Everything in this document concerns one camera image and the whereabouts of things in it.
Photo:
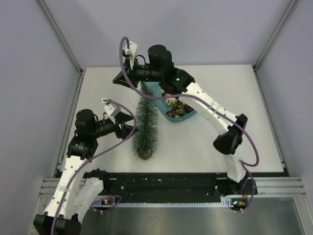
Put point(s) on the aluminium corner post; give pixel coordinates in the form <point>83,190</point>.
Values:
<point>58,34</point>
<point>276,33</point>

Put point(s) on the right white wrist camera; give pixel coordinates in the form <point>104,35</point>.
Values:
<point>130,51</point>

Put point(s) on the right aluminium corner post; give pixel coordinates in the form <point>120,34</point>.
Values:
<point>276,33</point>

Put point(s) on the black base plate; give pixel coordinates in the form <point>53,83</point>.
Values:
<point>172,187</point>

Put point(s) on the teal plastic bin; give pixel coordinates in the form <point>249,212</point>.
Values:
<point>161,105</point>

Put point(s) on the brown bauble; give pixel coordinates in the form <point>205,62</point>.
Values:
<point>170,114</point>

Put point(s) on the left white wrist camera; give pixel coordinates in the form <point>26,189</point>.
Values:
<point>111,109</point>

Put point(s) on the white slotted cable duct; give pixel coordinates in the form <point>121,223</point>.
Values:
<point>225,202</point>

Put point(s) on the brown ribbon gold berry sprig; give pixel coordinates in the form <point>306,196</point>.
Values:
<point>182,109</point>

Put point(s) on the left aluminium corner post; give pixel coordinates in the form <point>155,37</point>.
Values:
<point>58,34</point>

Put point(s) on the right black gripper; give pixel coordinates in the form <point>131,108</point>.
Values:
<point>130,73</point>

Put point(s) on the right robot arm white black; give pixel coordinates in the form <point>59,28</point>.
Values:
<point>181,85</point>

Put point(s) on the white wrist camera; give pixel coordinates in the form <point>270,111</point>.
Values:
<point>111,109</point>
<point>130,51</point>

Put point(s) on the aluminium front rail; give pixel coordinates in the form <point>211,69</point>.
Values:
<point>266,186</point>

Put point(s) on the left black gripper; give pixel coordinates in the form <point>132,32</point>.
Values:
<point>125,129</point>

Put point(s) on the small green christmas tree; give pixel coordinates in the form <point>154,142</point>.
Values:
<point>145,140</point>

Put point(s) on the large silver gold bauble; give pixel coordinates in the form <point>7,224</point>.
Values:
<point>171,101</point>

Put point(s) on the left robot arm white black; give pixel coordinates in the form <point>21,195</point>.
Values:
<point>78,186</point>

